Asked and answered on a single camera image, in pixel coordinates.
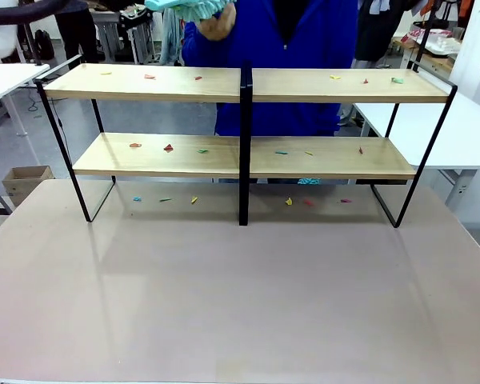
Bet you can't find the person's right forearm blue sleeve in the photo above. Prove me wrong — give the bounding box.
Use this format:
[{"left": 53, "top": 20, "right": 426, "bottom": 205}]
[{"left": 181, "top": 19, "right": 213, "bottom": 68}]

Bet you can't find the person's right hand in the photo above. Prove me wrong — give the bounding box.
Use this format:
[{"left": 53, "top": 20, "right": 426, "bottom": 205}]
[{"left": 198, "top": 2, "right": 238, "bottom": 42}]

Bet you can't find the wooden background table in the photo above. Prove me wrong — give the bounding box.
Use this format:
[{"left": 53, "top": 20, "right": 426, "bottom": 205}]
[{"left": 391, "top": 35, "right": 455, "bottom": 75}]

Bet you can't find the large white table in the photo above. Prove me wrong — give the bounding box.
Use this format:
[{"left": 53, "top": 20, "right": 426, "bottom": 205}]
[{"left": 354, "top": 94, "right": 480, "bottom": 209}]

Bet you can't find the black stand pole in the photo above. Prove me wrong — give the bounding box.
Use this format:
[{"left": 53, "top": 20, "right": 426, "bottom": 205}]
[
  {"left": 22, "top": 23, "right": 45, "bottom": 67},
  {"left": 412, "top": 0, "right": 443, "bottom": 74}
]

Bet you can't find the dark hanging jacket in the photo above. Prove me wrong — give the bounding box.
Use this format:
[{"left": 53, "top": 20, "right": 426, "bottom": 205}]
[{"left": 354, "top": 0, "right": 409, "bottom": 64}]

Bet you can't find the person in blue jacket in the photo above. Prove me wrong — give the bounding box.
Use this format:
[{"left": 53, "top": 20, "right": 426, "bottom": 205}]
[{"left": 181, "top": 0, "right": 359, "bottom": 139}]

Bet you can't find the light blue hanging cloth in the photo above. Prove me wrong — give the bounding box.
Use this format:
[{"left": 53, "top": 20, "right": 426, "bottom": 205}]
[{"left": 159, "top": 7, "right": 185, "bottom": 66}]

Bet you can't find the white background desk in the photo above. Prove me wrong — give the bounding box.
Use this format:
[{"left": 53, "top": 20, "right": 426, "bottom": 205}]
[{"left": 90, "top": 10, "right": 161, "bottom": 65}]

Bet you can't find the bystander in black clothes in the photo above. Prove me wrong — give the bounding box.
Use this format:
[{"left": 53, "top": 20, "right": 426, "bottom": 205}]
[{"left": 54, "top": 0, "right": 101, "bottom": 66}]

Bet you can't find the black backpack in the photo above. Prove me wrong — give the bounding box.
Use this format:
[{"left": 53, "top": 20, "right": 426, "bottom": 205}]
[{"left": 34, "top": 30, "right": 56, "bottom": 61}]

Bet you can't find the cardboard box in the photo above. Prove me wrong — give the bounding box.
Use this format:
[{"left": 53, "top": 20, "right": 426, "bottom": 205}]
[{"left": 2, "top": 166, "right": 56, "bottom": 206}]

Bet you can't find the white side table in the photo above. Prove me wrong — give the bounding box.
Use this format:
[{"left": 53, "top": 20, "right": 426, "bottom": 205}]
[{"left": 0, "top": 62, "right": 51, "bottom": 138}]

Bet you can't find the black frame wooden shelf unit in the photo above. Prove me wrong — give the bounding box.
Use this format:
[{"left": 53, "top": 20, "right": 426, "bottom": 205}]
[{"left": 34, "top": 59, "right": 459, "bottom": 230}]

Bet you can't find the black robot cable hose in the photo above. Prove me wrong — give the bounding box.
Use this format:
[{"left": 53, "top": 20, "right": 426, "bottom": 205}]
[{"left": 0, "top": 0, "right": 87, "bottom": 26}]

